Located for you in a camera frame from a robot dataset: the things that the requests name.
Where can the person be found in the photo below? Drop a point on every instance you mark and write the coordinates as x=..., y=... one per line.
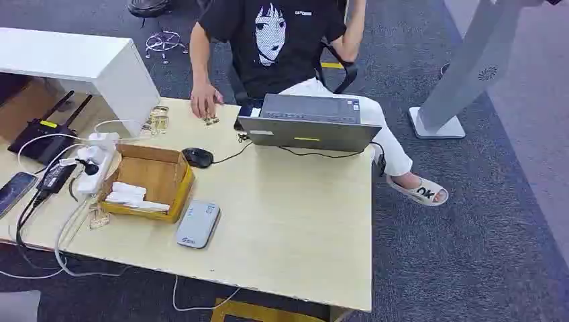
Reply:
x=271, y=75

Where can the chrome stool base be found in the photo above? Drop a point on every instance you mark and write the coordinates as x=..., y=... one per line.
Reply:
x=163, y=42

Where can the white card stack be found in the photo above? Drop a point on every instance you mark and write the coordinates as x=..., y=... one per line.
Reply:
x=129, y=193

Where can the grey laptop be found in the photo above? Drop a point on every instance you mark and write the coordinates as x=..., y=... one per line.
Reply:
x=311, y=131

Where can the black power adapter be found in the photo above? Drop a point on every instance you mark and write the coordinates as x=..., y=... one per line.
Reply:
x=55, y=177

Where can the white sandal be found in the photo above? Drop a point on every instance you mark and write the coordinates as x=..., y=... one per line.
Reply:
x=422, y=193

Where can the white floor stand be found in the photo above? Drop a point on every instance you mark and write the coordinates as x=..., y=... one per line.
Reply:
x=467, y=66

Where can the clear card holder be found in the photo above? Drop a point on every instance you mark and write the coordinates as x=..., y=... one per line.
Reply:
x=98, y=218

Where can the white cabinet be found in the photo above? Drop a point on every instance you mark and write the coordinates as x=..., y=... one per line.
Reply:
x=89, y=62

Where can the black computer mouse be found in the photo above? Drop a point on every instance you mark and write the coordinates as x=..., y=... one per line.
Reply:
x=198, y=157

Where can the black router with antennas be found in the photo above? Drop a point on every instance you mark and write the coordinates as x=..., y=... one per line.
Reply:
x=40, y=140

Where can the grey flat device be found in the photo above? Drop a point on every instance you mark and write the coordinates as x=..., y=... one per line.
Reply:
x=198, y=224

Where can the grey block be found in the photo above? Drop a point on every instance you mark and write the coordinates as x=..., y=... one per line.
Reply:
x=17, y=306

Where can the dark smartphone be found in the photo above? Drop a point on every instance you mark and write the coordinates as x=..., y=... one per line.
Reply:
x=15, y=191

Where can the wooden card box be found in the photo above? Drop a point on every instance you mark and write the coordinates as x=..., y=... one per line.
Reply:
x=146, y=175

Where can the white power strip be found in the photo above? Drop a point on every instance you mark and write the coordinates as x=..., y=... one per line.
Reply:
x=95, y=177

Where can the yellow desk frame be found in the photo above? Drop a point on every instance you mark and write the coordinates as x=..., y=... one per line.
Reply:
x=266, y=313

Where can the black stool seat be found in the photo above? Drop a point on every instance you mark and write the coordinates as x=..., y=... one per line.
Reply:
x=146, y=6

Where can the white charger plug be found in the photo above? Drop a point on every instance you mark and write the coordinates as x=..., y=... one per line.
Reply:
x=91, y=153

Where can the black plug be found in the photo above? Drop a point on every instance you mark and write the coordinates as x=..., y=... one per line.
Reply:
x=91, y=169

